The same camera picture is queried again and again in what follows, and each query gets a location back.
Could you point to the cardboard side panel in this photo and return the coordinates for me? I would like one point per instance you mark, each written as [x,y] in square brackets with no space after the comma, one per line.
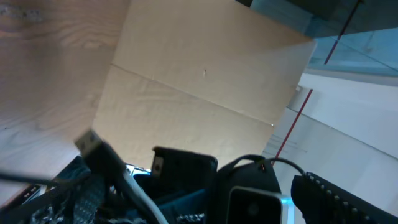
[212,77]

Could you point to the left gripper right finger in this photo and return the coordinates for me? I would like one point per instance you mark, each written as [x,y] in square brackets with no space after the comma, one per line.
[322,202]

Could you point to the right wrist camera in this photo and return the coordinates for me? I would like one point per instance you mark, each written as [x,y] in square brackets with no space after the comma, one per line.
[247,191]

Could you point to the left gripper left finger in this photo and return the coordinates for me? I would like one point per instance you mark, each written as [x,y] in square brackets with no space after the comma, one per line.
[74,202]

